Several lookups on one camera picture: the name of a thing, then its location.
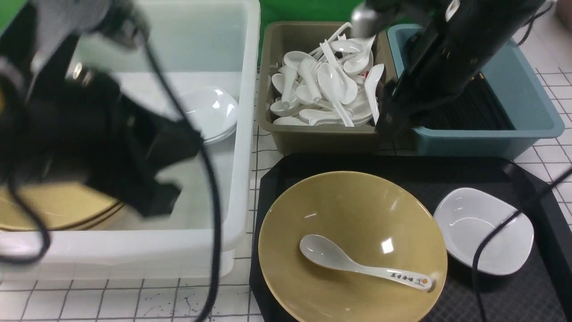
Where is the white square sauce dish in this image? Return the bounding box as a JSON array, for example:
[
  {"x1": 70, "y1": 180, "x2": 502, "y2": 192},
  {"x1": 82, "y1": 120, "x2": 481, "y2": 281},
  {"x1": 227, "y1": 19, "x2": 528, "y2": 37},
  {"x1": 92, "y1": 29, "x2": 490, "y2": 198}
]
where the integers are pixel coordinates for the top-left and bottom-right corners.
[{"x1": 433, "y1": 187, "x2": 534, "y2": 276}]

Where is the black cable left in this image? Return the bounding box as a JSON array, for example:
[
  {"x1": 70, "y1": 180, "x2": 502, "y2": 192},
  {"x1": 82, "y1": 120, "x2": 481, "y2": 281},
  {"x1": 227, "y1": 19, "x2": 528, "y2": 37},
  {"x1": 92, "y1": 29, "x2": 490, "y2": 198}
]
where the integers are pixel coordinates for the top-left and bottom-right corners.
[{"x1": 0, "y1": 27, "x2": 224, "y2": 322}]

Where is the pile of black chopsticks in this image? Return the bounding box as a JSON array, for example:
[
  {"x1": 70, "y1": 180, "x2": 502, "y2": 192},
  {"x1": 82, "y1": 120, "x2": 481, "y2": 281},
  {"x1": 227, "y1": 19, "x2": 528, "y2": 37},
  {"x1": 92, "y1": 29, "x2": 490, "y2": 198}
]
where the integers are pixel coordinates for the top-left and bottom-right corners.
[{"x1": 424, "y1": 72, "x2": 515, "y2": 131}]

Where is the green backdrop cloth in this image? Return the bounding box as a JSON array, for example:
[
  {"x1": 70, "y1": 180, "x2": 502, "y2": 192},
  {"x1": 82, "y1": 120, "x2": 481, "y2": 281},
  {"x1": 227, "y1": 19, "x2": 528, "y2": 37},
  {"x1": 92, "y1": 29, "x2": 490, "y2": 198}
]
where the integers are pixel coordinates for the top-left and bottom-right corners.
[{"x1": 0, "y1": 0, "x2": 421, "y2": 50}]

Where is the white spoon left side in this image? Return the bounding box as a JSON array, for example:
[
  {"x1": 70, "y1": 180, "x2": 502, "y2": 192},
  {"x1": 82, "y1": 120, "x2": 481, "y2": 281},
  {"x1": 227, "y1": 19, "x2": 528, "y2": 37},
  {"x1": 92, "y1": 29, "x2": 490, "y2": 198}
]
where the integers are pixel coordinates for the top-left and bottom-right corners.
[{"x1": 278, "y1": 65, "x2": 298, "y2": 110}]

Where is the white spoon right side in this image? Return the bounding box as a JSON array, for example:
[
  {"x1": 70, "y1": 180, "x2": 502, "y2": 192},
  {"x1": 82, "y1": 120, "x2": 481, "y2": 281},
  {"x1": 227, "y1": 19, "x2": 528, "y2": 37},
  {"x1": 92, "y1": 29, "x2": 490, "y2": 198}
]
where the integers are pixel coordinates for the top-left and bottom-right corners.
[{"x1": 364, "y1": 64, "x2": 385, "y2": 125}]

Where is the black cable right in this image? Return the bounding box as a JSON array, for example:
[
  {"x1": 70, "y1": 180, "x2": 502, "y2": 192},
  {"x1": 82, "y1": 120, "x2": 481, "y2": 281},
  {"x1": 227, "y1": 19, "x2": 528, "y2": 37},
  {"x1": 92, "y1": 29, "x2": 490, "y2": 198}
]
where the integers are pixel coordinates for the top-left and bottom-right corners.
[{"x1": 471, "y1": 165, "x2": 572, "y2": 322}]

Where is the black cable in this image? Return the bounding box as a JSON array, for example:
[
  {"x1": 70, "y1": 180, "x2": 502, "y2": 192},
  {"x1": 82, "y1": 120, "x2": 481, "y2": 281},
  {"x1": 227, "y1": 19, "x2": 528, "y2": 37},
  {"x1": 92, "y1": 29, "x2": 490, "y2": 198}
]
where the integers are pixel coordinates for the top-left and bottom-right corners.
[
  {"x1": 471, "y1": 165, "x2": 572, "y2": 322},
  {"x1": 0, "y1": 27, "x2": 224, "y2": 322}
]

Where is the top yellow bowl in tub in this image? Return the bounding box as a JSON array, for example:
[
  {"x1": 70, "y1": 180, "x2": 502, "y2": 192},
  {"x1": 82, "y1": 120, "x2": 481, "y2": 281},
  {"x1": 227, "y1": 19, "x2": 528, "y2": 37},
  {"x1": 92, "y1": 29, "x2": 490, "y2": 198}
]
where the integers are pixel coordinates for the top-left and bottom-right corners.
[{"x1": 17, "y1": 182, "x2": 125, "y2": 231}]

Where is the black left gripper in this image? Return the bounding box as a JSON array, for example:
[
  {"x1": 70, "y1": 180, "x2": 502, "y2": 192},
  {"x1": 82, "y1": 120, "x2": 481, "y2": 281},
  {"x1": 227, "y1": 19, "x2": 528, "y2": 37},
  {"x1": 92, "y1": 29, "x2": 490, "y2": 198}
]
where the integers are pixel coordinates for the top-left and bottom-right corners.
[{"x1": 1, "y1": 75, "x2": 202, "y2": 217}]

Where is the top white dish in tub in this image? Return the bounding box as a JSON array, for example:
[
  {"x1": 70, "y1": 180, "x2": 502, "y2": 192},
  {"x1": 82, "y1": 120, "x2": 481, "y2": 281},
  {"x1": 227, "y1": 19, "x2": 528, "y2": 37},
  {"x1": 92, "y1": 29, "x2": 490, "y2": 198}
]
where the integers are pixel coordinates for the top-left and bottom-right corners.
[{"x1": 181, "y1": 86, "x2": 239, "y2": 145}]

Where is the white printed soup spoon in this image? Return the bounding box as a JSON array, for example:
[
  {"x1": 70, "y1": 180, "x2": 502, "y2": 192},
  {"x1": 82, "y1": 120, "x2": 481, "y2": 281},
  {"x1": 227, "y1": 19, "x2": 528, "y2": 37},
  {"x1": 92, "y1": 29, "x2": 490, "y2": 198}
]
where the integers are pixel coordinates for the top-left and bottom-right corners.
[{"x1": 299, "y1": 234, "x2": 434, "y2": 292}]

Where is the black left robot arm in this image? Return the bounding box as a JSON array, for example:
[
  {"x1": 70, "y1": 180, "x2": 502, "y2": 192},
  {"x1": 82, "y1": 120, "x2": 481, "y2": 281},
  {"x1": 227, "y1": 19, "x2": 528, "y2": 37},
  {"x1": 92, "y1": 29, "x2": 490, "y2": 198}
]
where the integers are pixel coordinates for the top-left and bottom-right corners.
[{"x1": 1, "y1": 0, "x2": 202, "y2": 217}]

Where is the white spoon upright top right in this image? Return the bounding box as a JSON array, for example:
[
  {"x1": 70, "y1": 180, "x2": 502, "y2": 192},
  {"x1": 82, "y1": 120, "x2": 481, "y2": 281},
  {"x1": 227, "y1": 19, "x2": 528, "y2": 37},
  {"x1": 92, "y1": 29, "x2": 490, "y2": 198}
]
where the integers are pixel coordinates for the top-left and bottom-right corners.
[{"x1": 343, "y1": 35, "x2": 376, "y2": 76}]

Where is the white spoon long handle centre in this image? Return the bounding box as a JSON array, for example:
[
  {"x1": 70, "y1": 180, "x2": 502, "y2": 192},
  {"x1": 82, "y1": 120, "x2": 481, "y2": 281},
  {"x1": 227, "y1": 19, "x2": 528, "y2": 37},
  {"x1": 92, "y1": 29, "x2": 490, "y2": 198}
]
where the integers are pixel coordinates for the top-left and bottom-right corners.
[{"x1": 317, "y1": 40, "x2": 358, "y2": 127}]

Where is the blue plastic chopstick bin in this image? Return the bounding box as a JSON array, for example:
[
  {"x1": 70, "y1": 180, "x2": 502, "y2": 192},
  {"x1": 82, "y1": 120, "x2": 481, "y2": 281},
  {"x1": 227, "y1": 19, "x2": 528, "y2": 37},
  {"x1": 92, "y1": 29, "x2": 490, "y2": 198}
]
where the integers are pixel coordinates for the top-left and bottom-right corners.
[{"x1": 414, "y1": 40, "x2": 564, "y2": 159}]

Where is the large white plastic tub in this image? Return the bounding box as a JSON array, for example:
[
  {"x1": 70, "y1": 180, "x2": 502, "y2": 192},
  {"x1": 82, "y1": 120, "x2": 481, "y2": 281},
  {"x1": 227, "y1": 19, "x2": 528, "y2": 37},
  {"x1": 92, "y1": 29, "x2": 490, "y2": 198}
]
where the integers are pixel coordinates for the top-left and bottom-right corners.
[{"x1": 1, "y1": 0, "x2": 260, "y2": 281}]

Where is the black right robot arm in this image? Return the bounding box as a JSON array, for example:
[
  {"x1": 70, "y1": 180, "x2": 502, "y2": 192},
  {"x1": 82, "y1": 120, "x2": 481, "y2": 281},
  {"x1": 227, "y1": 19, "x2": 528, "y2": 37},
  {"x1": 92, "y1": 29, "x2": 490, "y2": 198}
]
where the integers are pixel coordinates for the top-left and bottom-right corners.
[{"x1": 350, "y1": 0, "x2": 545, "y2": 136}]

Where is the yellow noodle bowl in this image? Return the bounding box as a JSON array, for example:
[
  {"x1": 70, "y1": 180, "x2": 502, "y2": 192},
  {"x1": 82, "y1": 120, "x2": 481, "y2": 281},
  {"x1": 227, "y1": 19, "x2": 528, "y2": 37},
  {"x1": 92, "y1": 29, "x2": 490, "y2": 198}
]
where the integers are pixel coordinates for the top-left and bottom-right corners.
[{"x1": 258, "y1": 171, "x2": 448, "y2": 322}]

